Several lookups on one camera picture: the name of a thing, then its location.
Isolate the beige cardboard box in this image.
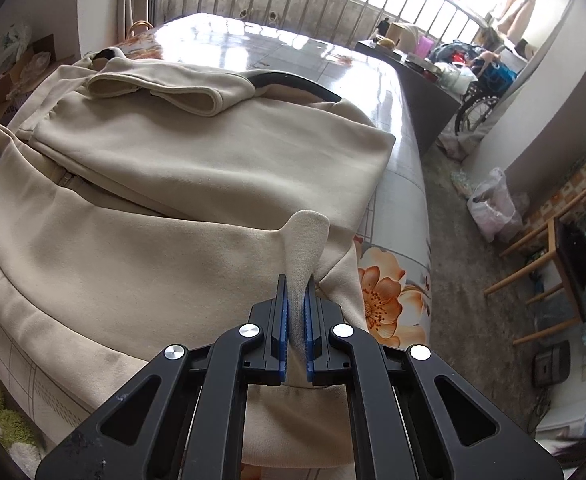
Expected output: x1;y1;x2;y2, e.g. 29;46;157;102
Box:
388;22;416;51

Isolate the black floor device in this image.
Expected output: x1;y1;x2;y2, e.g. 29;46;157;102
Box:
532;341;572;387

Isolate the white plastic container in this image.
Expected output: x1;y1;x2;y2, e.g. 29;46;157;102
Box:
435;62;476;93

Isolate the wheelchair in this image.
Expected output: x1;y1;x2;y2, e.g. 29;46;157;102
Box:
456;92;501;136

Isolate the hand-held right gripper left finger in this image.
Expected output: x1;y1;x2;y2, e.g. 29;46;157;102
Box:
35;274;289;480

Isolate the clear plastic bag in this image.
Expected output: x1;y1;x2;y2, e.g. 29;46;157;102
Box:
20;52;54;81

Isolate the beige zip jacket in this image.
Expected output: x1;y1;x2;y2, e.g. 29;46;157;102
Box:
0;47;396;471

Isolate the white plastic bag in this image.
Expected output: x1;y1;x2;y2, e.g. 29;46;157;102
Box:
0;22;34;78
467;167;524;243

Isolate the white plaid floral tablecloth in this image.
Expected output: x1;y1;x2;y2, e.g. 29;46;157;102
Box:
0;12;434;431

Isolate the orange checkered mat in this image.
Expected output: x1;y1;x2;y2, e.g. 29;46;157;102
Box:
528;157;586;221

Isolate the beige hanging garment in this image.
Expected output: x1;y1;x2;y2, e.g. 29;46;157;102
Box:
493;0;539;41

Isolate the pile of colourful clothes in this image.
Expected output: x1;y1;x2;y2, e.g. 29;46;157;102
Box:
430;40;519;96

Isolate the wooden chair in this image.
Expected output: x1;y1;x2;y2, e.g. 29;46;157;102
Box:
483;160;586;346

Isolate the beige curtain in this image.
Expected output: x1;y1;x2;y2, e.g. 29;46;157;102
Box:
118;0;151;41

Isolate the black item on chair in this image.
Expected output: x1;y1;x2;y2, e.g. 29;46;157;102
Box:
556;220;586;288

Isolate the metal balcony railing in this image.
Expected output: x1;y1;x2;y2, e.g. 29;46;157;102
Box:
148;0;494;46

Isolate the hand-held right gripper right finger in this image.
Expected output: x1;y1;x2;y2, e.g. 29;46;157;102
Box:
305;276;564;480

